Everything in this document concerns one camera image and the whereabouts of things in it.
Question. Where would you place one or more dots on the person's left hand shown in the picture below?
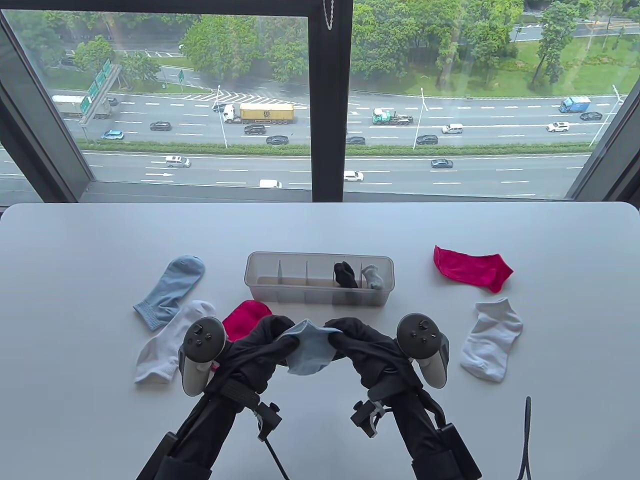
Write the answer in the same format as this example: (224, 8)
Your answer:
(255, 355)

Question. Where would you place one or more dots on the person's right hand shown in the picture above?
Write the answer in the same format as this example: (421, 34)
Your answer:
(370, 355)

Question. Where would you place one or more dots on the long red sock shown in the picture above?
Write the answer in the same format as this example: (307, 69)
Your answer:
(245, 317)

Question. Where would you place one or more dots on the grey and white controller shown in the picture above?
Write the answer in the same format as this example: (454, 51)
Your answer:
(202, 340)
(417, 335)

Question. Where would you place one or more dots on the short light blue sock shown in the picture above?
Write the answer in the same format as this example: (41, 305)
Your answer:
(310, 350)

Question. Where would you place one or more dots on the grey sock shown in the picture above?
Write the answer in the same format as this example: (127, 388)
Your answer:
(374, 280)

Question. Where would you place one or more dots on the black sock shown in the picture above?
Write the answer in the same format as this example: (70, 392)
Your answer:
(345, 275)

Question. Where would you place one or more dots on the long white sock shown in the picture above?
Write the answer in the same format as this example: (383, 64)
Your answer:
(160, 350)

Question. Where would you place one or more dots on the long light blue sock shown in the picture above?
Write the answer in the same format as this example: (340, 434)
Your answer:
(175, 285)

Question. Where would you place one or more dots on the short white sock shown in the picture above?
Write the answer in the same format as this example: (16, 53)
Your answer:
(490, 345)

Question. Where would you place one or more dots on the short red sock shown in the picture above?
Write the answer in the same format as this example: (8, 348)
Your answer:
(470, 267)

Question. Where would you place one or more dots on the person's left forearm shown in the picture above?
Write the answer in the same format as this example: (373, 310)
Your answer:
(210, 440)

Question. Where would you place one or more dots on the person's right forearm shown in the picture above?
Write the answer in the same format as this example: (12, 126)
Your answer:
(430, 440)

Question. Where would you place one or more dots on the translucent divided organizer box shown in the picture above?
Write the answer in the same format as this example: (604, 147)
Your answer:
(300, 295)

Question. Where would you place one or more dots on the black labelled adapter box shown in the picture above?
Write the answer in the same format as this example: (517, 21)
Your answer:
(457, 450)

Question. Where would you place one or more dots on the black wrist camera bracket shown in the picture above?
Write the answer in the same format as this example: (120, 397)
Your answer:
(367, 417)
(267, 417)

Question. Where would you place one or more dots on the black window frame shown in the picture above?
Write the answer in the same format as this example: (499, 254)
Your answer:
(330, 100)

